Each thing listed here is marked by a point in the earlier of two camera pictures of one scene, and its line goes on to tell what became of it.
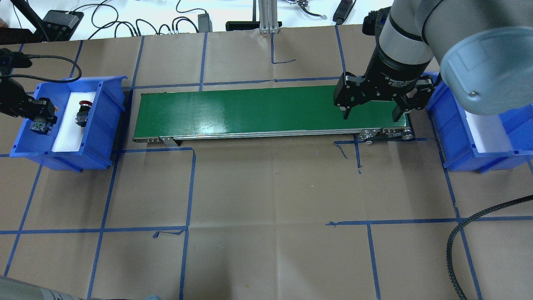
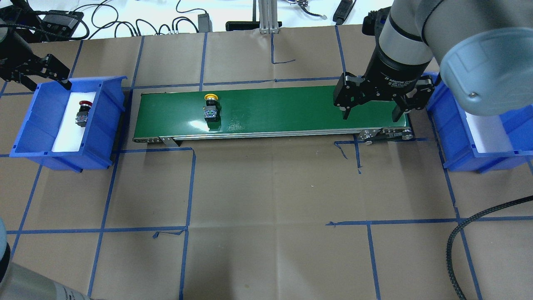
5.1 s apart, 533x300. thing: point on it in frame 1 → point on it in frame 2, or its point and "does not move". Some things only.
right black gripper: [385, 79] does not move
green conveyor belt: [167, 116] does not move
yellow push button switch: [40, 127] → [210, 112]
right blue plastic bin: [449, 121] does not move
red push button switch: [82, 115] does not move
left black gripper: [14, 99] → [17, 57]
